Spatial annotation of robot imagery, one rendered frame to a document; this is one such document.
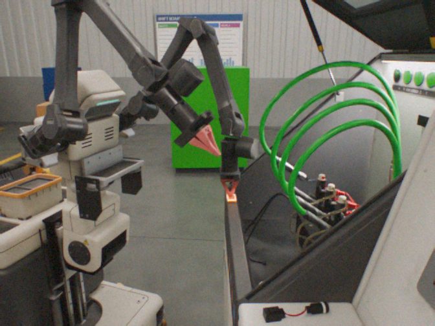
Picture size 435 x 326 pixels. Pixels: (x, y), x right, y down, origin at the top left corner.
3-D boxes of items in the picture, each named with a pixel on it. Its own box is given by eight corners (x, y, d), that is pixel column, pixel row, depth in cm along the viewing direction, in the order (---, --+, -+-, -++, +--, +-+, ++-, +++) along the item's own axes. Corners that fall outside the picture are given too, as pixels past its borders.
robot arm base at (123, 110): (123, 110, 153) (107, 114, 142) (136, 99, 150) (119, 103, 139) (135, 126, 153) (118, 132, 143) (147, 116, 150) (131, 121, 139)
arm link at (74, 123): (59, 126, 110) (43, 124, 105) (77, 108, 105) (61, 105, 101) (67, 151, 107) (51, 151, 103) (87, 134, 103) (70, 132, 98)
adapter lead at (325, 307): (265, 323, 63) (266, 314, 62) (262, 315, 65) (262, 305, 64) (329, 315, 65) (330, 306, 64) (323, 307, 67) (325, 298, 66)
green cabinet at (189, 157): (239, 154, 529) (241, 65, 490) (247, 173, 446) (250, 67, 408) (177, 155, 524) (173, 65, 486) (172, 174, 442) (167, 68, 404)
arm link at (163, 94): (156, 96, 87) (145, 99, 81) (173, 76, 84) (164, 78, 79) (175, 116, 87) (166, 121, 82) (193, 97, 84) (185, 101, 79)
